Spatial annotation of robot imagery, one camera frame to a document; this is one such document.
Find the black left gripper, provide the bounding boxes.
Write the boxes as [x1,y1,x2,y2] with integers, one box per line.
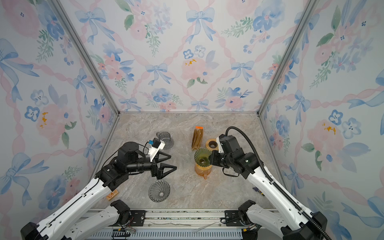
[127,151,177,180]

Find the green glass dripper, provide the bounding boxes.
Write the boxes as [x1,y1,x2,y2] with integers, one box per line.
[194,148,212,168]

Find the orange glass carafe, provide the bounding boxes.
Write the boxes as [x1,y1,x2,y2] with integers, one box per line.
[195,165,212,180]

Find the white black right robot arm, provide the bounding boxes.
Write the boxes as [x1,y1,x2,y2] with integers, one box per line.
[210,135,330,240]

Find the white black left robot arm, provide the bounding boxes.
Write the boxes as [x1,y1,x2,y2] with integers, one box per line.
[21,139,177,240]

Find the grey glass dripper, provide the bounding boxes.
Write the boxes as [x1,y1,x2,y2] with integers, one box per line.
[149,180,171,203]

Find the clear grey glass carafe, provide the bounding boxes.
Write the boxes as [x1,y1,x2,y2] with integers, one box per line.
[156,132,174,150]

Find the colourful small toy figures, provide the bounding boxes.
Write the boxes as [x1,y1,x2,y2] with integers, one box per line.
[253,187,264,196]

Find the small wooden toy block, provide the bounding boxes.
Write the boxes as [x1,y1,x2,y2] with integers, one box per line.
[106,190,119,201]

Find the far wooden ring holder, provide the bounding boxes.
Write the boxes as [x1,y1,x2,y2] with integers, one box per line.
[206,139,219,151]

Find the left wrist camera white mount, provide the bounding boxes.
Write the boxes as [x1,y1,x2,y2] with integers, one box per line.
[147,138,166,162]

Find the black corrugated cable conduit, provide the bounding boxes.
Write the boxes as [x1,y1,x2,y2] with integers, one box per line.
[224,126,332,240]

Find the aluminium mounting rail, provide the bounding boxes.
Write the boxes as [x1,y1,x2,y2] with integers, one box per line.
[56,208,313,240]

